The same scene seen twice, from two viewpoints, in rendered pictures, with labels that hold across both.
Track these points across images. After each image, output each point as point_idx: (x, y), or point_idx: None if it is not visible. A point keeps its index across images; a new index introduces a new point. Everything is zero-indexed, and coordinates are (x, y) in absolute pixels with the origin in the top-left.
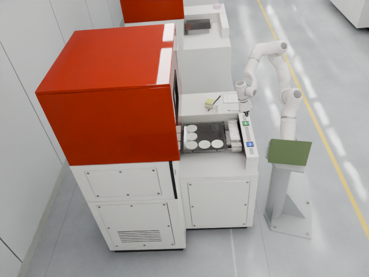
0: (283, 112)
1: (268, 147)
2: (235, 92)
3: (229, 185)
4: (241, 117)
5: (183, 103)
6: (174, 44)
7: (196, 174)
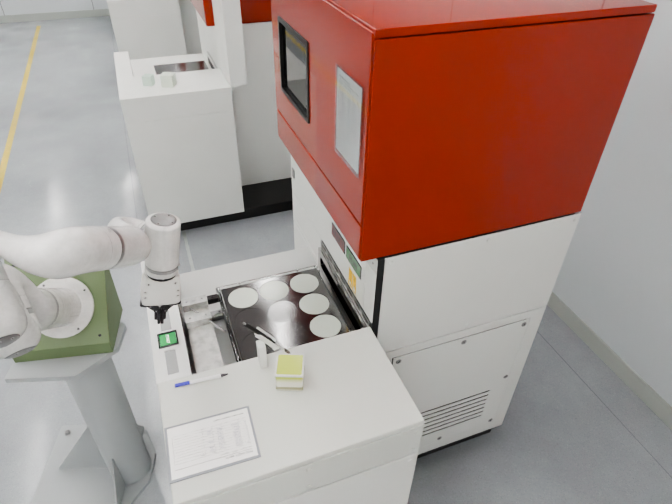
0: (46, 294)
1: (112, 321)
2: (209, 486)
3: None
4: (181, 358)
5: (385, 376)
6: (326, 14)
7: (276, 258)
